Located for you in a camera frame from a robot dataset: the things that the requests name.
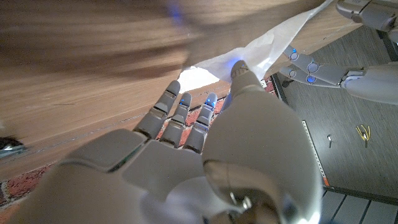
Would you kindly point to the silver toy car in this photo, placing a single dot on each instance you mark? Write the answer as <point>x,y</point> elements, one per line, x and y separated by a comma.
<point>11,148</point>

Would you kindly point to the white tissue sheet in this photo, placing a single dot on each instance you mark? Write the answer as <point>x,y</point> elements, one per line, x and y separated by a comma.
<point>264,46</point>

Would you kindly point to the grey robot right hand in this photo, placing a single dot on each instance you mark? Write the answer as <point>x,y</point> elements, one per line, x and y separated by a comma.
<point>248,140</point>

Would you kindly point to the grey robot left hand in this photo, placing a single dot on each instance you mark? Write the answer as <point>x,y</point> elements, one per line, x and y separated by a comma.
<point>329,73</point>

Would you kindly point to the small metal screw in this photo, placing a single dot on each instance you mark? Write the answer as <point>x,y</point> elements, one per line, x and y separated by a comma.
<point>329,140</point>

